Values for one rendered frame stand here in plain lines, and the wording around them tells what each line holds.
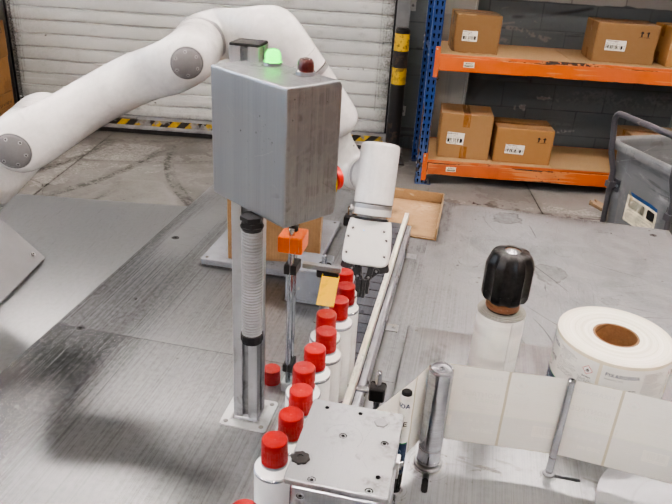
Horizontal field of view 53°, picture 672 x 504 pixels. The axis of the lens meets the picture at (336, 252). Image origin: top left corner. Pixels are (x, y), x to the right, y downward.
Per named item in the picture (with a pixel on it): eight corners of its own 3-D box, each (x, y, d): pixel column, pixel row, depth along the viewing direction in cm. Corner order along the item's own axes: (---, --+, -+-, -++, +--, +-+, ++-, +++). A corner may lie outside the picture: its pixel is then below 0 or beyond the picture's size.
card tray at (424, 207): (435, 240, 200) (437, 228, 199) (349, 228, 205) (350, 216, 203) (443, 204, 227) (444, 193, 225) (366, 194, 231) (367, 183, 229)
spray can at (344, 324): (335, 409, 121) (342, 310, 112) (312, 397, 124) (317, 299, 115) (352, 395, 125) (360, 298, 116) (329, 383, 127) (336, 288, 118)
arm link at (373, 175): (345, 199, 149) (366, 203, 141) (352, 139, 147) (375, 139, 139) (377, 203, 153) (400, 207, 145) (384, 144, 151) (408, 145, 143)
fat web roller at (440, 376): (440, 475, 108) (456, 379, 99) (412, 470, 108) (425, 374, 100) (442, 456, 112) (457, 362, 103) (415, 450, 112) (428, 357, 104)
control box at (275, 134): (283, 230, 91) (287, 88, 83) (212, 192, 102) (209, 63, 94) (339, 213, 97) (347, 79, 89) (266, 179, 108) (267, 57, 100)
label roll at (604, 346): (663, 393, 130) (684, 329, 124) (643, 452, 115) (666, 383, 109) (560, 356, 140) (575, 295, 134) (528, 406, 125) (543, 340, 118)
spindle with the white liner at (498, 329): (510, 412, 123) (541, 265, 110) (460, 403, 124) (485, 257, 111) (509, 383, 131) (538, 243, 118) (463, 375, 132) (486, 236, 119)
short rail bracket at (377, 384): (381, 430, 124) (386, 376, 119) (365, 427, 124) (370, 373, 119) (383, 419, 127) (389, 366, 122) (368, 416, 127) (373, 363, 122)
